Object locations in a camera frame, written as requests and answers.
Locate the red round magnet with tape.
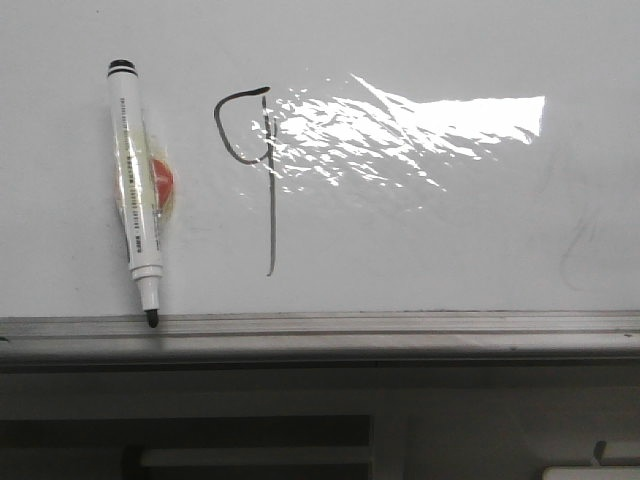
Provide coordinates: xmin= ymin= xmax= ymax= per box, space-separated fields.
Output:
xmin=113 ymin=117 xmax=174 ymax=226

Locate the white black-tipped marker pen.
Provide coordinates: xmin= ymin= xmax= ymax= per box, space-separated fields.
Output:
xmin=107 ymin=59 xmax=163 ymax=328

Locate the white whiteboard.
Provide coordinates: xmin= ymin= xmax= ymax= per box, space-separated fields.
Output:
xmin=1 ymin=1 xmax=639 ymax=317

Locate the white slotted base panel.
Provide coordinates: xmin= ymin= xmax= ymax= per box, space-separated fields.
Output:
xmin=1 ymin=362 xmax=639 ymax=479

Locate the white box corner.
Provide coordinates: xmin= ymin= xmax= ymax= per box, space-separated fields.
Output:
xmin=541 ymin=466 xmax=640 ymax=480

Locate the aluminium whiteboard frame rail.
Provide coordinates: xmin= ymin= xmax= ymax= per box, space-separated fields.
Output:
xmin=1 ymin=310 xmax=639 ymax=370

